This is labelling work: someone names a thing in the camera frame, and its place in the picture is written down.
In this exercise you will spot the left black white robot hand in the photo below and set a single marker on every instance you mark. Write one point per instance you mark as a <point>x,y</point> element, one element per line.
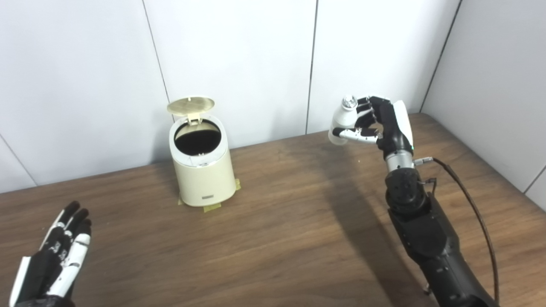
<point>42,273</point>

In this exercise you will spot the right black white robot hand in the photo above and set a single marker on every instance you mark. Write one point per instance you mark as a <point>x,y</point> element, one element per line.
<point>392,125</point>

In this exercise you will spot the small white plastic bottle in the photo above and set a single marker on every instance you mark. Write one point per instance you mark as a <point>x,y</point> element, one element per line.
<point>341,119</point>

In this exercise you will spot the cream-colored lidded bin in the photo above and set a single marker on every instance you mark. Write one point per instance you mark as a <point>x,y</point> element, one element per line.
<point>204,175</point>

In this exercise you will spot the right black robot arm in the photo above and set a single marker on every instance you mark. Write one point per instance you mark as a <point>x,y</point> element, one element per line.
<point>431,238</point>

